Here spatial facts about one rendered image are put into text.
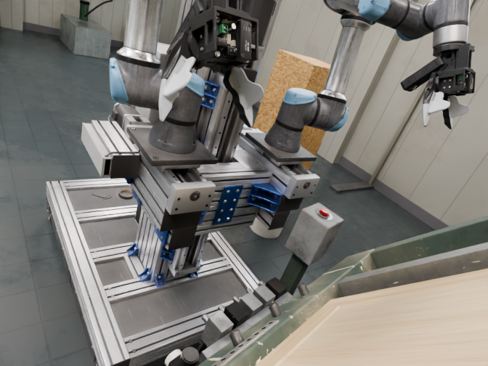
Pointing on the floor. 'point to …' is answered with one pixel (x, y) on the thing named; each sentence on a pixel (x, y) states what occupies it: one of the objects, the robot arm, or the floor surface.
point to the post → (293, 274)
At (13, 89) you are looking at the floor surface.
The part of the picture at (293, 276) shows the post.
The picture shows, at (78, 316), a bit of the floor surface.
